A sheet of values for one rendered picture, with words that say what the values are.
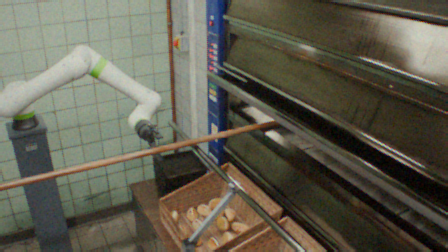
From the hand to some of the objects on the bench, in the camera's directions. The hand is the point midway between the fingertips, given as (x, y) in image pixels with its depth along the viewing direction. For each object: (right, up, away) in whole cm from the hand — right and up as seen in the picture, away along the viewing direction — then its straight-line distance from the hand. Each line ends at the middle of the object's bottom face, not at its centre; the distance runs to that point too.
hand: (159, 148), depth 186 cm
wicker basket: (+26, -51, +37) cm, 68 cm away
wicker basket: (+54, -74, -12) cm, 92 cm away
